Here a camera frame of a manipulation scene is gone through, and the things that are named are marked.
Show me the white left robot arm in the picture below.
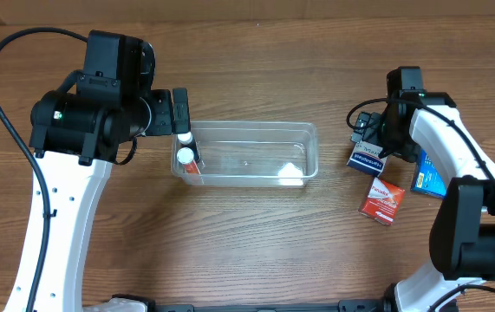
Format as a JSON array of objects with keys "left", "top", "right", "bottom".
[{"left": 5, "top": 30, "right": 191, "bottom": 311}]

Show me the white blue medicine box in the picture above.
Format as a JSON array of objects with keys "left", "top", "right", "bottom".
[{"left": 347, "top": 140, "right": 387, "bottom": 177}]

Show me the red Panadol box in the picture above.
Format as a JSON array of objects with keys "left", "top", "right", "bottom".
[{"left": 358, "top": 178, "right": 405, "bottom": 225}]

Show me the dark bottle white cap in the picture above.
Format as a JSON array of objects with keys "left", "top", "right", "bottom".
[{"left": 177, "top": 132, "right": 201, "bottom": 164}]

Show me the clear plastic container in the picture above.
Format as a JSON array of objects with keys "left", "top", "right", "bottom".
[{"left": 171, "top": 120, "right": 319, "bottom": 187}]

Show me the orange tube white cap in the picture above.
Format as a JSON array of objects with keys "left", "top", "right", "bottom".
[{"left": 176, "top": 147, "right": 200, "bottom": 174}]

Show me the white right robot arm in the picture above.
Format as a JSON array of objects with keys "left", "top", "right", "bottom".
[{"left": 338, "top": 67, "right": 495, "bottom": 311}]

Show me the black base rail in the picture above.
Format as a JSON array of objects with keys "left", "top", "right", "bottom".
[{"left": 112, "top": 289, "right": 399, "bottom": 312}]

